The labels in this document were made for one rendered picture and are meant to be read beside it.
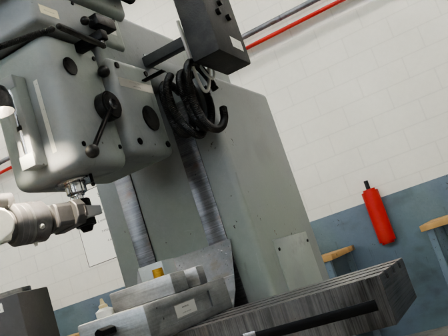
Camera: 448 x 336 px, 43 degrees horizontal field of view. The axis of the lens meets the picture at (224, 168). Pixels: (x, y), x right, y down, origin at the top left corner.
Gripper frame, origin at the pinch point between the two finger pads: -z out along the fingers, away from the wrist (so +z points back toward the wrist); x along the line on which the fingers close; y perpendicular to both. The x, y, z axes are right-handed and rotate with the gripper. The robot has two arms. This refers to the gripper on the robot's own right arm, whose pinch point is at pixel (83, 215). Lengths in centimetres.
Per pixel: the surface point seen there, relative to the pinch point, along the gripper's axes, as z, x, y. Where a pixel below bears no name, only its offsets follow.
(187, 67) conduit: -26.0, -21.1, -28.6
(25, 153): 12.6, -3.5, -14.2
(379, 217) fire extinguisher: -387, 122, 17
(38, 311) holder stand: 2.2, 25.1, 17.2
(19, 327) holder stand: 8.2, 24.4, 19.6
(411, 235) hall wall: -405, 108, 41
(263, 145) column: -69, -5, -12
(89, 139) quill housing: 0.8, -10.5, -14.4
